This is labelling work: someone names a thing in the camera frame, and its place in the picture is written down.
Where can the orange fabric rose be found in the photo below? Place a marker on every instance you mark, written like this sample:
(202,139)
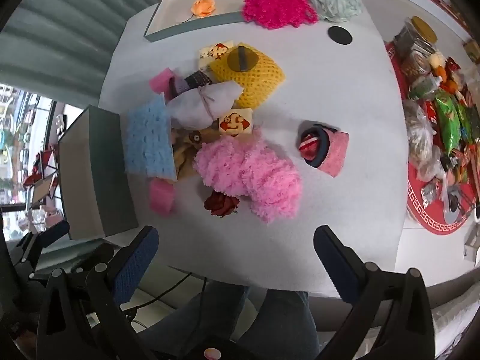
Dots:
(203,6)

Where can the purple striped knit hat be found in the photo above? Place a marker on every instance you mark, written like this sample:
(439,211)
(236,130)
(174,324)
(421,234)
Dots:
(187,82)

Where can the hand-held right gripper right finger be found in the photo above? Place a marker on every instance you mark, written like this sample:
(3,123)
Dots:
(333,258)

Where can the red round patterned mat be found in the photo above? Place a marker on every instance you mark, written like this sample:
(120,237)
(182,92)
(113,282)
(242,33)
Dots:
(431,217)

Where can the black round table grommet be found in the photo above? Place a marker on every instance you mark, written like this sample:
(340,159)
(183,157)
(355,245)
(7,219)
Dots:
(340,34)

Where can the magenta fluffy knit cloth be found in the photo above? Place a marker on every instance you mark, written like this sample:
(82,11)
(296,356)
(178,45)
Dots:
(275,7)

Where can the pile of snack packets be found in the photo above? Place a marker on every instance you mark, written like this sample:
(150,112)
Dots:
(442,120)

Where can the white cloth bundle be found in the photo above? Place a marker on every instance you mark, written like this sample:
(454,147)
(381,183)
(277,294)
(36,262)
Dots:
(202,105)

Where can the dark red fabric rose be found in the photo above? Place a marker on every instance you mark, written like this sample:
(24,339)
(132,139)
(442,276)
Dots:
(222,204)

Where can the red cloth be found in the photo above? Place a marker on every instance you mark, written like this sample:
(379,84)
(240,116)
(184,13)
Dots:
(39,165)

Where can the person's jeans legs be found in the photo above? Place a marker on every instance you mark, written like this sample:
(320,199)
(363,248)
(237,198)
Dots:
(243,318)

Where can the black folding chair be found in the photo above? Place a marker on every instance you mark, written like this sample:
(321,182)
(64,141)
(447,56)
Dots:
(41,189)

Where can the pale green curtain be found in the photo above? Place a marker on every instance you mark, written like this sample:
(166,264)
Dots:
(56,26)

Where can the yellow crochet cloth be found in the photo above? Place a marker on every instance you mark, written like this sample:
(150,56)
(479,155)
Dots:
(258,82)

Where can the deep grey cardboard box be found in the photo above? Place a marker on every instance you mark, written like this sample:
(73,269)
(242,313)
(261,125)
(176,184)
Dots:
(93,180)

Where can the white packet with red print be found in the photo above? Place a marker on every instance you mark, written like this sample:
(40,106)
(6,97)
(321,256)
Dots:
(236,123)
(213,53)

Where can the blue fluffy cloth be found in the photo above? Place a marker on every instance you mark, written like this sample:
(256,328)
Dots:
(148,142)

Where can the pink knit roll navy rim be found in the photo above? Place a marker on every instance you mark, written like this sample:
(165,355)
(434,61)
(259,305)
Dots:
(326,150)

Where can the olive round disc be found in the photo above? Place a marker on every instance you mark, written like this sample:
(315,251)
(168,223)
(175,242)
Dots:
(243,59)

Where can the clear jar with gold lid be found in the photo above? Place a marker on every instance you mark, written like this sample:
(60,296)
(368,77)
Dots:
(416,41)

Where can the pink sponge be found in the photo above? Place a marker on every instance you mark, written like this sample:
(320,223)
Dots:
(161,195)
(160,80)

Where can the pink fluffy scarf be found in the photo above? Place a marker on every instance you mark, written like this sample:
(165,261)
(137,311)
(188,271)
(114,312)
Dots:
(251,172)

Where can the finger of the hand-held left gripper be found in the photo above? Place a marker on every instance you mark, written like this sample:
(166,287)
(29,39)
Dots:
(56,233)
(26,251)

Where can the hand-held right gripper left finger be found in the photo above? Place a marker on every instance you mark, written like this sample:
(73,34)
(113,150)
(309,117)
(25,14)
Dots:
(137,262)

